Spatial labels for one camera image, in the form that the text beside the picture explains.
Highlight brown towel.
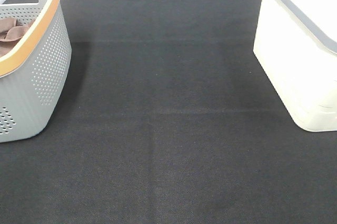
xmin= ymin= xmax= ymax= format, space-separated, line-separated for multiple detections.
xmin=0 ymin=17 xmax=35 ymax=57

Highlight grey perforated laundry basket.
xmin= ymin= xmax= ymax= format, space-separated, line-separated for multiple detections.
xmin=1 ymin=0 xmax=72 ymax=142

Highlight white storage box grey rim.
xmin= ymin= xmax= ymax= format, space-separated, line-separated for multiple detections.
xmin=253 ymin=0 xmax=336 ymax=132

